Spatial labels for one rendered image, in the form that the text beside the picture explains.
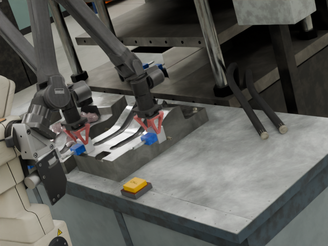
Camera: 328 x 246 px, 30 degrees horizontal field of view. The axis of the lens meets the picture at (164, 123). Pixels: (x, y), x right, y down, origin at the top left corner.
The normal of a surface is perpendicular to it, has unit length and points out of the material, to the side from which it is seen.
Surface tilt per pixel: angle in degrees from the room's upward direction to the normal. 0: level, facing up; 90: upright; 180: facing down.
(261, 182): 0
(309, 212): 90
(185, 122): 90
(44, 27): 73
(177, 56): 90
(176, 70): 90
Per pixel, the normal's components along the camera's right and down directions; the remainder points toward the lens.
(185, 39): -0.69, 0.45
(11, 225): -0.52, 0.33
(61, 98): 0.62, -0.16
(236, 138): -0.28, -0.88
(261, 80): 0.66, 0.11
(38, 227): 0.83, -0.02
